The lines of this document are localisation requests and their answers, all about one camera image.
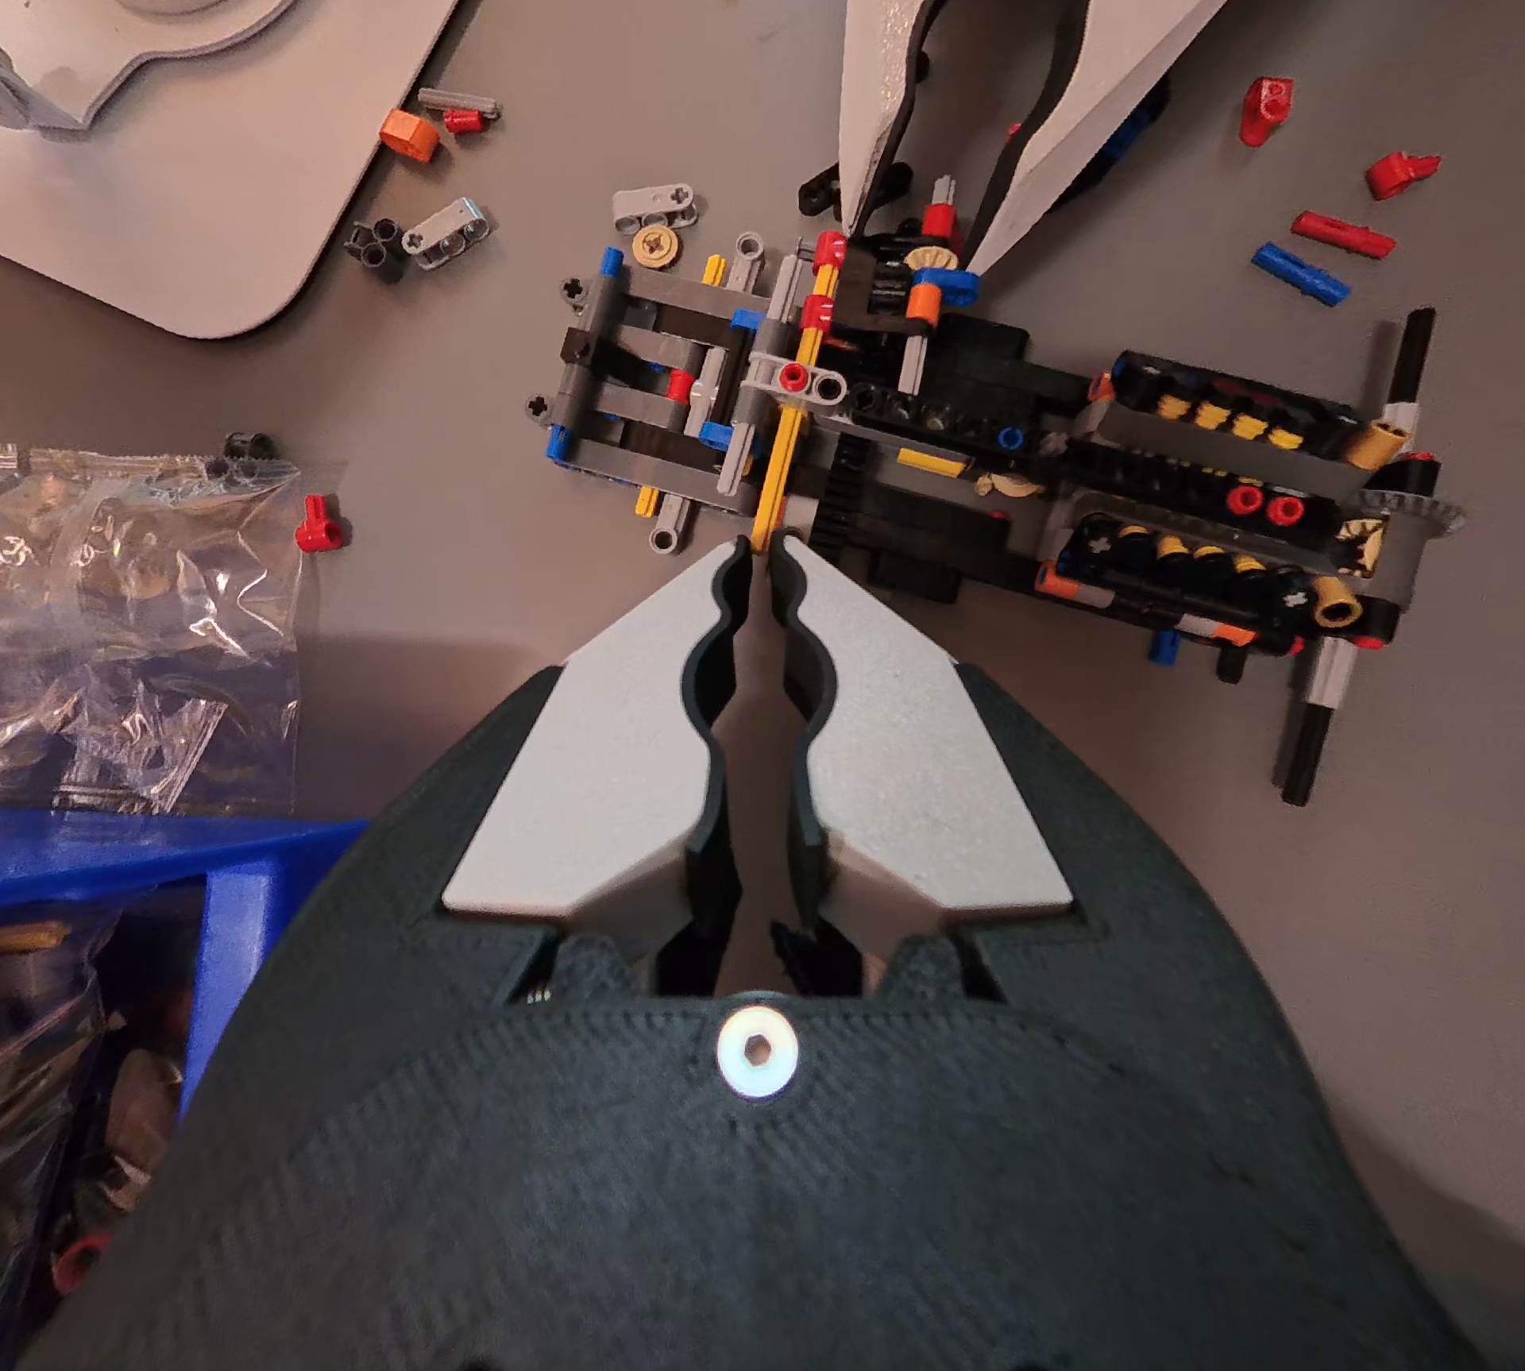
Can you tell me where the red lego axle connector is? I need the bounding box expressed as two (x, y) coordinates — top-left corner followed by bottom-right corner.
(1363, 151), (1444, 203)

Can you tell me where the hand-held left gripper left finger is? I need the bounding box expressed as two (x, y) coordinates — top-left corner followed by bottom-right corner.
(439, 539), (757, 998)

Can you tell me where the light grey lego connector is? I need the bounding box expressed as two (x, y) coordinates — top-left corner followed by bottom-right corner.
(401, 199), (497, 272)

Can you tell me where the long lego vehicle chassis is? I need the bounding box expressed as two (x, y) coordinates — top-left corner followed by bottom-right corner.
(524, 229), (1469, 809)

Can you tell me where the blue long lego pin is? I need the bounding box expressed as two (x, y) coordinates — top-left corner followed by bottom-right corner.
(1250, 241), (1356, 310)

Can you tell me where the clear bag of lego parts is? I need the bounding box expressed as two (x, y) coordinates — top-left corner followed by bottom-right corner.
(0, 894), (210, 1337)

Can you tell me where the red long lego pin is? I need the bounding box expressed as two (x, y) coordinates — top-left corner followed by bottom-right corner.
(1292, 208), (1398, 262)

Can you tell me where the small lego gear assembly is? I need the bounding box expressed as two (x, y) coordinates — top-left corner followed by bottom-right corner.
(817, 174), (984, 395)

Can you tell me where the blue plastic bin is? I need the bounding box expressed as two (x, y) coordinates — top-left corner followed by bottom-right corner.
(0, 809), (372, 1371)

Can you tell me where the grey stand base plate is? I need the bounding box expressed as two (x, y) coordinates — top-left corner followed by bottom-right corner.
(0, 0), (543, 339)

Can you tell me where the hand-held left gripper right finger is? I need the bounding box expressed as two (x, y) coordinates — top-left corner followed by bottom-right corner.
(766, 534), (1076, 998)

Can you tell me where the clear plastic bag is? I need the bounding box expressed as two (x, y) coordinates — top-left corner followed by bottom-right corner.
(0, 447), (304, 819)

